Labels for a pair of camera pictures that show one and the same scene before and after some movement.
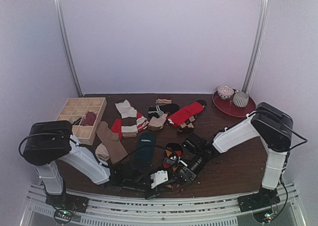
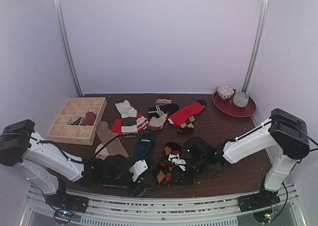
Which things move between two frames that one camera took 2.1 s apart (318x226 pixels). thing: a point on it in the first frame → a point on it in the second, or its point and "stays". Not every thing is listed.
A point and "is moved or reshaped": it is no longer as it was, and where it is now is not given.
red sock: (181, 115) stays
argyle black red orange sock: (173, 149) is moved or reshaped
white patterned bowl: (225, 92) stays
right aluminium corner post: (257, 45) stays
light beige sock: (102, 152) stays
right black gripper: (186, 174) → (190, 164)
